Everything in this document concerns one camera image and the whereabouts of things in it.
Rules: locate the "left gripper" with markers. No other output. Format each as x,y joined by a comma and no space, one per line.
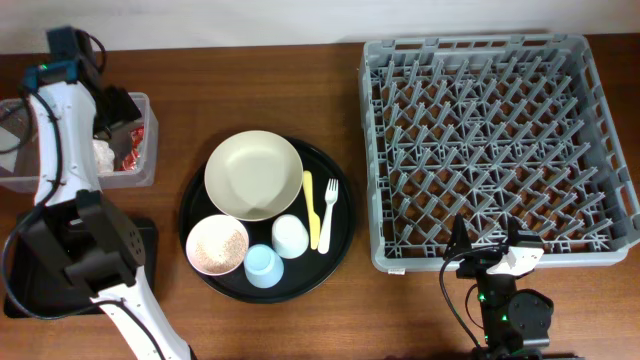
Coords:
128,108

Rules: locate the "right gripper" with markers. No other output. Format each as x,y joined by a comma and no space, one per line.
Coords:
478,261

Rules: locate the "red snack wrapper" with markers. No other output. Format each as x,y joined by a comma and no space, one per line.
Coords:
136,137

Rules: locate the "white napkin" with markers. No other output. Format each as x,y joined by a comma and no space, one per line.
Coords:
104,156

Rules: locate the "large beige bowl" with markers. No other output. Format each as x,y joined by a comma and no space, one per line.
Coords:
253,175

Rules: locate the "small pink bowl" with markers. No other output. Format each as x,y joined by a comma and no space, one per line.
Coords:
212,226

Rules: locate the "pile of rice grains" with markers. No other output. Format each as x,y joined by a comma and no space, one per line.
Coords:
221,254

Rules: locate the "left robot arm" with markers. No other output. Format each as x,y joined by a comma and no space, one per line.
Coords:
82,238

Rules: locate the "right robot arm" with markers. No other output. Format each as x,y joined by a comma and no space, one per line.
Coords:
515,321

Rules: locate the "clear plastic waste bin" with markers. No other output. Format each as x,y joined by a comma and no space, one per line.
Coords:
20,168

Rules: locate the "grey plastic dishwasher rack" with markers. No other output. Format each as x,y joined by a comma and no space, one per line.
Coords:
492,128

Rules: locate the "white plastic fork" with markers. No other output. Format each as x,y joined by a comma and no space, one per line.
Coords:
331,196

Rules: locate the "yellow plastic knife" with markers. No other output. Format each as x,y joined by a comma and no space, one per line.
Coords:
313,217

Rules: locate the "black rectangular tray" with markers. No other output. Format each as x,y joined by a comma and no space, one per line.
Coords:
43,294

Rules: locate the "round black serving tray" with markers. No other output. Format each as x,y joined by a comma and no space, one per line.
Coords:
301,274

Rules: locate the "light blue plastic cup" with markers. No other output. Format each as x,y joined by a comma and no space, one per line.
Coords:
263,267

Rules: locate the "white plastic cup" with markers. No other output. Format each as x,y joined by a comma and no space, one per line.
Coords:
290,239

